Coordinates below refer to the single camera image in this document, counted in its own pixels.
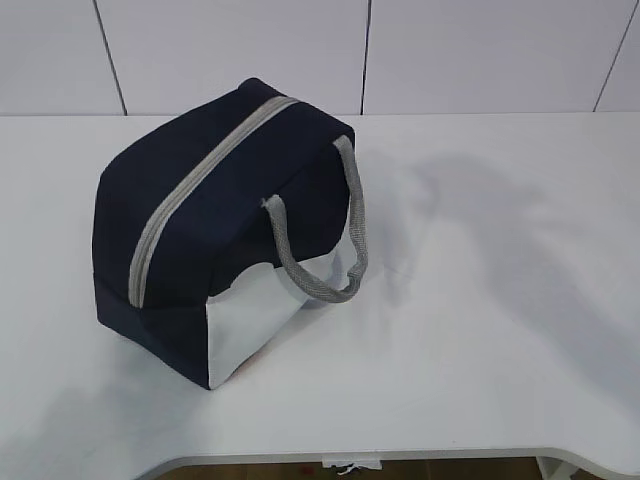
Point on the navy insulated lunch bag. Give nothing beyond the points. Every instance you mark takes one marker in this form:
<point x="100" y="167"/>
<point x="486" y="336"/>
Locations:
<point x="214" y="230"/>

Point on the white torn tape piece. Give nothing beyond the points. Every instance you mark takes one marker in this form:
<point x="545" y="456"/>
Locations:
<point x="347" y="466"/>

